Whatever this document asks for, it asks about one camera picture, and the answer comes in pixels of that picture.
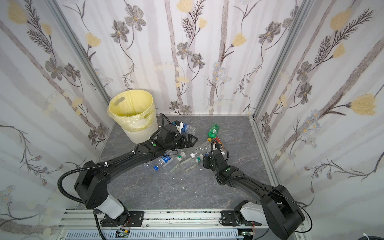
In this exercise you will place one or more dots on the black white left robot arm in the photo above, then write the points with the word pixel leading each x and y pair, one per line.
pixel 92 182

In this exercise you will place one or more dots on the white bin yellow bag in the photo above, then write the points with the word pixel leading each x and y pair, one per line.
pixel 134 111

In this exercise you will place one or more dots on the red label bottle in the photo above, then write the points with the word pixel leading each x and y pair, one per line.
pixel 218 142

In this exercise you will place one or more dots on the aluminium mounting rail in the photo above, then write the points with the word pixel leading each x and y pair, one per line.
pixel 209 224

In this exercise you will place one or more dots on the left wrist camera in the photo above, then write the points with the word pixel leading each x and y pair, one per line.
pixel 179 125

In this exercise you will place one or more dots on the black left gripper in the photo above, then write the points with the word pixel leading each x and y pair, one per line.
pixel 183 141

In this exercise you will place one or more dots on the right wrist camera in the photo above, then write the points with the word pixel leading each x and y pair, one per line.
pixel 222 150

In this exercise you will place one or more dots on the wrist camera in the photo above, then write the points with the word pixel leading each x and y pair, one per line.
pixel 222 150
pixel 179 125

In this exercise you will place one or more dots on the clear square bottle white cap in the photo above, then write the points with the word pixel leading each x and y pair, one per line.
pixel 191 163

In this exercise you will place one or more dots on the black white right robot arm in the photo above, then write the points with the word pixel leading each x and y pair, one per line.
pixel 283 214

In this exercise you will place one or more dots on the small green bottle yellow cap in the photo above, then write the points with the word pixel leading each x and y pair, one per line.
pixel 213 133

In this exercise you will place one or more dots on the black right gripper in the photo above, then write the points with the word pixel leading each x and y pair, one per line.
pixel 208 161

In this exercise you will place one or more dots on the clear square bottle green band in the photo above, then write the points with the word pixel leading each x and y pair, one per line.
pixel 174 162

